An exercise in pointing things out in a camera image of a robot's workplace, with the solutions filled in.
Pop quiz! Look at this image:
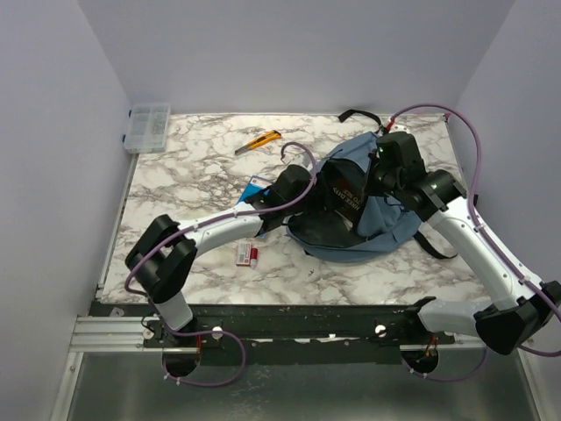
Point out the blue blister pack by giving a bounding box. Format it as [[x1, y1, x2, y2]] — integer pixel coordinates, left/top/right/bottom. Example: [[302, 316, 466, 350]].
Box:
[[234, 175, 272, 241]]

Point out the black paperback book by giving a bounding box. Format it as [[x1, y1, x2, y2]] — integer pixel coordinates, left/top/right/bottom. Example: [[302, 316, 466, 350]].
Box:
[[322, 159, 365, 225]]

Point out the blue backpack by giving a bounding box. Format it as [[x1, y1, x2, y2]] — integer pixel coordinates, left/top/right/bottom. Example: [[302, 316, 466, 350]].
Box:
[[286, 132, 451, 263]]

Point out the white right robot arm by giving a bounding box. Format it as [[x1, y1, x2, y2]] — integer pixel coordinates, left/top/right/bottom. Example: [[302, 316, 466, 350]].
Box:
[[365, 132, 560, 355]]

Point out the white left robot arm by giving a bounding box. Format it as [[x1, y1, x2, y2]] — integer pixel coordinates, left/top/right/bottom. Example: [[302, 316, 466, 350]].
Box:
[[125, 165, 313, 346]]

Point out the yellow utility knife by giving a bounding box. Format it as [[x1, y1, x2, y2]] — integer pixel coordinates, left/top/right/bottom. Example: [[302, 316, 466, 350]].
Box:
[[234, 130, 281, 156]]

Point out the red white glue stick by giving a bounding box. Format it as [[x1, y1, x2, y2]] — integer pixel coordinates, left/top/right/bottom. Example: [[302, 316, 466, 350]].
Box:
[[250, 247, 259, 268]]

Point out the red white staples box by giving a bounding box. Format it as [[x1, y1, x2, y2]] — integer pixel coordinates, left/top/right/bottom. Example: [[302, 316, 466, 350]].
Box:
[[235, 241, 252, 267]]

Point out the clear plastic organizer box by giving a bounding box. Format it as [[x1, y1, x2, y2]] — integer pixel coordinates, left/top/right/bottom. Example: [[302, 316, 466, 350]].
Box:
[[124, 103, 171, 154]]

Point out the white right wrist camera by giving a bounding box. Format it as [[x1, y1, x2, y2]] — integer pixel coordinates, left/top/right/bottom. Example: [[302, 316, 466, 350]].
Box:
[[385, 118, 411, 133]]

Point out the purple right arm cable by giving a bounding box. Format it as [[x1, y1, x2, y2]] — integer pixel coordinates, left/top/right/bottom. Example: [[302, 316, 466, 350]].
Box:
[[387, 103, 561, 382]]

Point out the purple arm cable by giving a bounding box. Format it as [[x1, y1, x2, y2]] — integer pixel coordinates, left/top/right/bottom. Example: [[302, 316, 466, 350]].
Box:
[[387, 103, 561, 382], [124, 142, 317, 388]]

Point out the black mounting base plate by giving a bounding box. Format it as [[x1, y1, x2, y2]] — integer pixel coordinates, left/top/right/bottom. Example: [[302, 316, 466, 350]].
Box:
[[89, 303, 454, 369]]

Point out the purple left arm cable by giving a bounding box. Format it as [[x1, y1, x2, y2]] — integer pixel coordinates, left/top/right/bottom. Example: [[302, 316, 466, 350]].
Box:
[[124, 142, 317, 388]]

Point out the aluminium rail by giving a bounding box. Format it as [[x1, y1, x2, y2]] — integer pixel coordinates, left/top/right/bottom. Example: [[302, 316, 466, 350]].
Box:
[[69, 317, 154, 353]]

